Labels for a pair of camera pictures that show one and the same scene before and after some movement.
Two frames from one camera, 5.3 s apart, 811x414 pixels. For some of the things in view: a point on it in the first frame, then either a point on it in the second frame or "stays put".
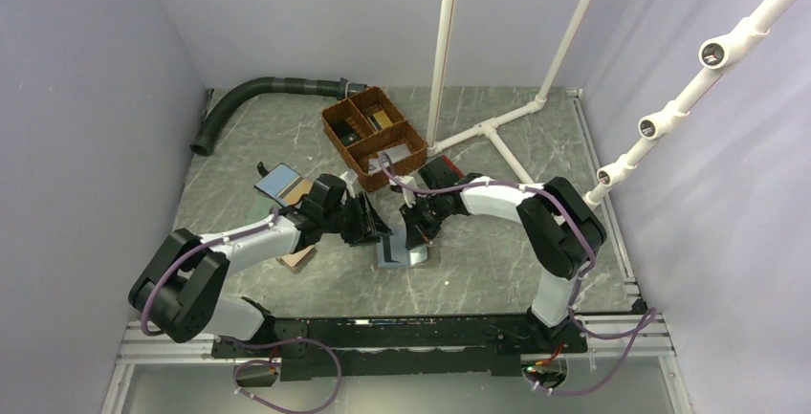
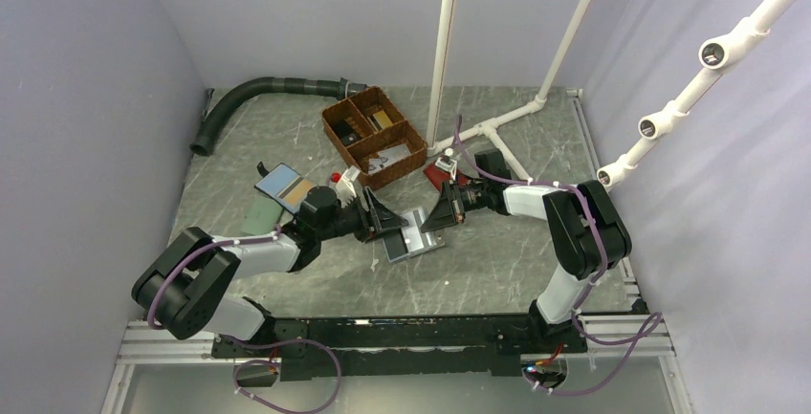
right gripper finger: (420, 228) -> (447, 212)
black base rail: (378, 348) stays put
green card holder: (260, 207) stays put
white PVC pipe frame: (441, 77) stays put
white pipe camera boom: (714, 54) stays put
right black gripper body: (432, 207) -> (472, 196)
